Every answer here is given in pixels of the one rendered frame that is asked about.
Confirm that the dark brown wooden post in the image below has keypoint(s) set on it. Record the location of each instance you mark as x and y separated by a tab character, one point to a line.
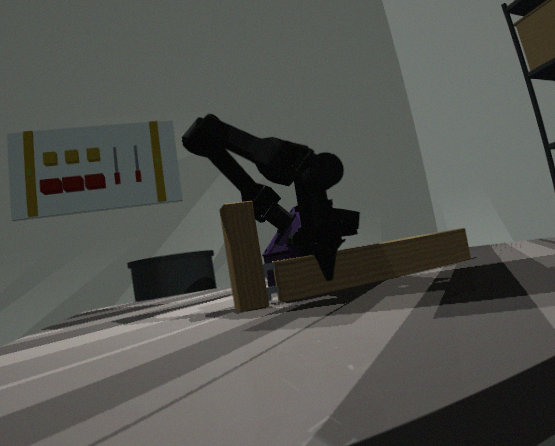
243	256

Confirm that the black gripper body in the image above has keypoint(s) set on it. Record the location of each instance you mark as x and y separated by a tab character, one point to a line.
316	226

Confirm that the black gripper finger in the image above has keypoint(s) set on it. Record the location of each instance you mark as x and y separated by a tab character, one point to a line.
325	254
305	250

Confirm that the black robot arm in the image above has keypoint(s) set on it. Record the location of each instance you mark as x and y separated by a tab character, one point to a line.
279	161

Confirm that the brown wooden board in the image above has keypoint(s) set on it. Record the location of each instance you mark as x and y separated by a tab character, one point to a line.
302	276

